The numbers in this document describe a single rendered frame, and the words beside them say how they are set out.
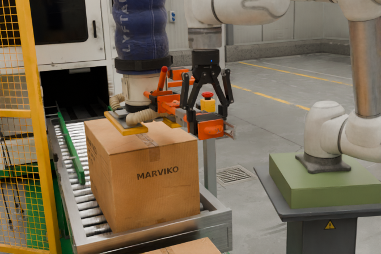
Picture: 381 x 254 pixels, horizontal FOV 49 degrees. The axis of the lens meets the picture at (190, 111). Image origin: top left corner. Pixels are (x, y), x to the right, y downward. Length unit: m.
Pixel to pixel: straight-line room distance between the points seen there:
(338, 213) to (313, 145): 0.29
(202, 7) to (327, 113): 0.86
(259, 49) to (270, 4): 11.29
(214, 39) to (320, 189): 0.83
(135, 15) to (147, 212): 0.85
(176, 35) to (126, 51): 9.63
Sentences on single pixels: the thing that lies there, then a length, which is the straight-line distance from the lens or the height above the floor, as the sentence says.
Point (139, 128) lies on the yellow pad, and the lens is 1.57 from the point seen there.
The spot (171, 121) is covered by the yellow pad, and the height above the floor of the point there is 1.09.
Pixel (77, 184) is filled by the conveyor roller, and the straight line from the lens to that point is 2.55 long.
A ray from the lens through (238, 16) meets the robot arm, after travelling 1.00.
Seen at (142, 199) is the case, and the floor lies 0.72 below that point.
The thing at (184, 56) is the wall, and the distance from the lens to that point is 11.19.
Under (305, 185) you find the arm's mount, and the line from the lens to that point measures 1.70.
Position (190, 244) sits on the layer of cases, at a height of 0.54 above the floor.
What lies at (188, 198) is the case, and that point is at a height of 0.67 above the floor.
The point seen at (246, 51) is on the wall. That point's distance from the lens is 12.03.
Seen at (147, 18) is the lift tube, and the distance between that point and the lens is 1.58.
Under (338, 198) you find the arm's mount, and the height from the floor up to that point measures 0.78.
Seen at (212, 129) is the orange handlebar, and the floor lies 1.20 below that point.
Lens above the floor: 1.52
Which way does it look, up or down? 14 degrees down
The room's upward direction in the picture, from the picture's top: 2 degrees counter-clockwise
